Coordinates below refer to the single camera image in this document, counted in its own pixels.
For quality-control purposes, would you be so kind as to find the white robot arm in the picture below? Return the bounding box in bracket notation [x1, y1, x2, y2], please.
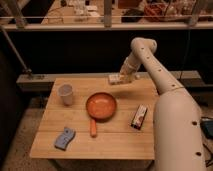
[120, 37, 206, 171]

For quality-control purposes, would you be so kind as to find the dark snack box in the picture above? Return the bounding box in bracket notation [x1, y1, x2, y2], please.
[131, 105, 148, 130]

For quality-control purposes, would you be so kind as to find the translucent plastic cup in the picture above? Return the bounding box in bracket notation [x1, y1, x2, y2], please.
[57, 84, 73, 106]

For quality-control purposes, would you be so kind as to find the wooden table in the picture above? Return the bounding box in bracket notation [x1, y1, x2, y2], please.
[30, 78, 158, 160]

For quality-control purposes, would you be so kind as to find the orange basket in background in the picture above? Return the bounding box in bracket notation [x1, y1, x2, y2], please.
[144, 3, 167, 22]

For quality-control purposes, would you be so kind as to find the blue sponge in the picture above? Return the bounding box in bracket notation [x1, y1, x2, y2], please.
[54, 127, 76, 150]

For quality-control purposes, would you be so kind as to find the clear plastic bottle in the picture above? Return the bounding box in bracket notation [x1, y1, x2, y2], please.
[108, 74, 124, 85]

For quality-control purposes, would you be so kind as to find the orange frying pan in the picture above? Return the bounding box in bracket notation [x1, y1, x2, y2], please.
[86, 92, 117, 137]

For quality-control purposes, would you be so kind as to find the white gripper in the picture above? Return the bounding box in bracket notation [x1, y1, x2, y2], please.
[119, 63, 139, 83]

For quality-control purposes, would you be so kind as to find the black cable on floor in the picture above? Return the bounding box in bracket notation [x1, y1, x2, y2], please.
[199, 116, 213, 169]

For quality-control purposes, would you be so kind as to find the metal railing frame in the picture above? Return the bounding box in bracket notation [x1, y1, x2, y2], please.
[0, 0, 213, 31]

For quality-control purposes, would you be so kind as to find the grey diagonal pole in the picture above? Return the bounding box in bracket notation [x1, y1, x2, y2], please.
[0, 25, 33, 78]

